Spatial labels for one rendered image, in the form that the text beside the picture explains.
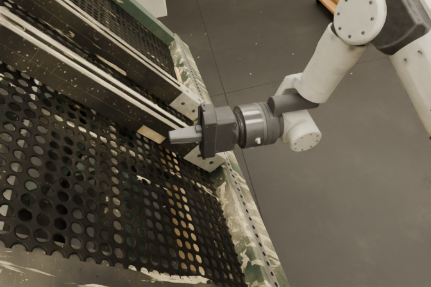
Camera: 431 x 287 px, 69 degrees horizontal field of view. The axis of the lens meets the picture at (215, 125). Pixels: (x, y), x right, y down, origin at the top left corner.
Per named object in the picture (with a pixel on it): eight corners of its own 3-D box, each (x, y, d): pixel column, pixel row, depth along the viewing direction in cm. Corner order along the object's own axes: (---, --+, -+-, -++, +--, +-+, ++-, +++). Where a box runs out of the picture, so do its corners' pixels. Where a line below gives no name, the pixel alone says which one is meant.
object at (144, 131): (159, 144, 86) (167, 138, 85) (136, 132, 80) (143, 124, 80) (158, 136, 88) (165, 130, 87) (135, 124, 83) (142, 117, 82)
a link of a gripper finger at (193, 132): (168, 132, 61) (199, 127, 62) (170, 143, 59) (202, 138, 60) (167, 125, 60) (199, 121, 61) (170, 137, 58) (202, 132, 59)
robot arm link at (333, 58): (288, 71, 58) (346, -35, 45) (326, 67, 63) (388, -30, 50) (323, 111, 53) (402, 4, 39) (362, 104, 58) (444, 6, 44)
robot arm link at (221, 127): (195, 139, 69) (247, 131, 71) (206, 173, 62) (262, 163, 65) (195, 93, 60) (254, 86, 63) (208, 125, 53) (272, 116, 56)
